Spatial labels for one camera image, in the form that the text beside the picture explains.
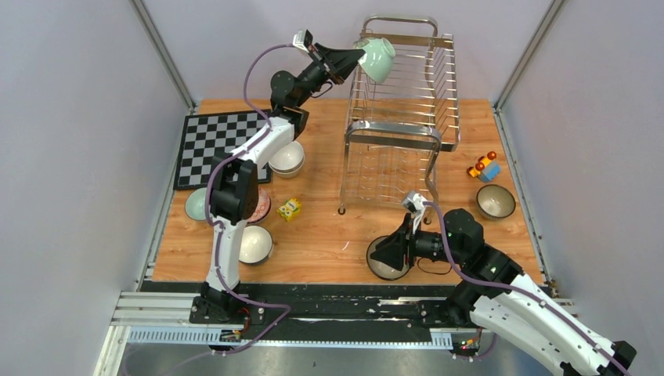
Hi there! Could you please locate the dark blue glazed bowl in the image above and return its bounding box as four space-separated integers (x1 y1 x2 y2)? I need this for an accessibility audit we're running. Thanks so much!
366 235 411 281

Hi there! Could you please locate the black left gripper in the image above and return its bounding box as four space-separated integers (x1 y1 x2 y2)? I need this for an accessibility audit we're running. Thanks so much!
293 45 363 110

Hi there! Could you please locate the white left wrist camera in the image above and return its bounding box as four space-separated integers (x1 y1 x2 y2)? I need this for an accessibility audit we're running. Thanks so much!
292 29 313 53

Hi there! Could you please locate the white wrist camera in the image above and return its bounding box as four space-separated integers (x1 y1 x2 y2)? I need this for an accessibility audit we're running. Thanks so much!
401 190 427 234
292 29 313 53

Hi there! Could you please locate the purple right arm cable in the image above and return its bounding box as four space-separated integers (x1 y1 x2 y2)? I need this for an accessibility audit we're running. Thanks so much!
425 201 631 376

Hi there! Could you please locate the aluminium right frame post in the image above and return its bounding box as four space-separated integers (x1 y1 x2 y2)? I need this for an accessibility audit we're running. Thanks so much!
493 0 567 112

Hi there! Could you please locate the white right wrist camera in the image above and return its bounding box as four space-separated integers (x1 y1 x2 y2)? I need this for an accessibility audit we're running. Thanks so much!
401 190 427 234

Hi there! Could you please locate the pale green striped bowl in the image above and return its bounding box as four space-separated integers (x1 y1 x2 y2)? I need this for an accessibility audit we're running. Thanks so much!
185 187 207 222

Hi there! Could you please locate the dark patterned rim bowl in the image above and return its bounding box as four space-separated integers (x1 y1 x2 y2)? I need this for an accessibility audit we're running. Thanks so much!
475 184 517 220

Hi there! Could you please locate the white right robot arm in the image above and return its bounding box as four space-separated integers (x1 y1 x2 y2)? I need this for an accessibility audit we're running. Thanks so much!
366 208 637 375

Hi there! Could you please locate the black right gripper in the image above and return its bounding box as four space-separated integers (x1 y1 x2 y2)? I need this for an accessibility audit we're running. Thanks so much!
370 211 464 269

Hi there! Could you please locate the yellow green toy block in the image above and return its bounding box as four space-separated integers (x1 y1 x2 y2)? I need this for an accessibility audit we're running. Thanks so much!
276 197 301 222

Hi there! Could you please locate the steel two-tier dish rack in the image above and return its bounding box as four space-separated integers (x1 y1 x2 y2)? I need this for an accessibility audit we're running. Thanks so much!
337 14 461 215

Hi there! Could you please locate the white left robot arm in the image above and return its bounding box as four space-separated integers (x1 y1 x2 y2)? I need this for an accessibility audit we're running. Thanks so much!
200 43 365 324

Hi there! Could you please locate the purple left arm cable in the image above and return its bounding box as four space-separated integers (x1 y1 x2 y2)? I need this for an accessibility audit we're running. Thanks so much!
204 43 293 359

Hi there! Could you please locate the aluminium frame post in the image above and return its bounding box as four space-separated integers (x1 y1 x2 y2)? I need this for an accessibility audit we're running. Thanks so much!
493 0 567 112
128 0 197 114

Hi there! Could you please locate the orange blue toy car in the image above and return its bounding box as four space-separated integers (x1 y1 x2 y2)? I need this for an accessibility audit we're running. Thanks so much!
467 150 501 183

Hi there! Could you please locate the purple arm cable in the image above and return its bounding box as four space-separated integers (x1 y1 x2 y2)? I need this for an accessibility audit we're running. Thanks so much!
425 201 631 376
204 43 293 359

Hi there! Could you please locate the plain cream bowl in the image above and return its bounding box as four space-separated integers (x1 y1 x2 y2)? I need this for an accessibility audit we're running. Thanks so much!
269 141 305 173

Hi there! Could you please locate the teal white striped bowl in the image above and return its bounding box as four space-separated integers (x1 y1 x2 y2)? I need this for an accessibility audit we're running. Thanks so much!
239 226 273 266

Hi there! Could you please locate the cream bowl green leaf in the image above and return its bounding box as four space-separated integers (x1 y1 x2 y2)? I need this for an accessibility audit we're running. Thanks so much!
271 165 303 179

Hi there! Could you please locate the aluminium left frame post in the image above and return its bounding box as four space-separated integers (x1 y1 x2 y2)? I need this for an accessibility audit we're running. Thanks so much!
128 0 197 114

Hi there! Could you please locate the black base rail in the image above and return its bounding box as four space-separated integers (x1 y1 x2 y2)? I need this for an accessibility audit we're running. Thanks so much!
141 281 478 342

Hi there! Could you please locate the mint green glazed bowl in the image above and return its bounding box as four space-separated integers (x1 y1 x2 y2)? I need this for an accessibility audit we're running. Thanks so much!
353 38 396 85

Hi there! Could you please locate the black white chessboard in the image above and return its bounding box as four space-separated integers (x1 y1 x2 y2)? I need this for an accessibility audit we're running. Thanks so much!
173 111 265 190

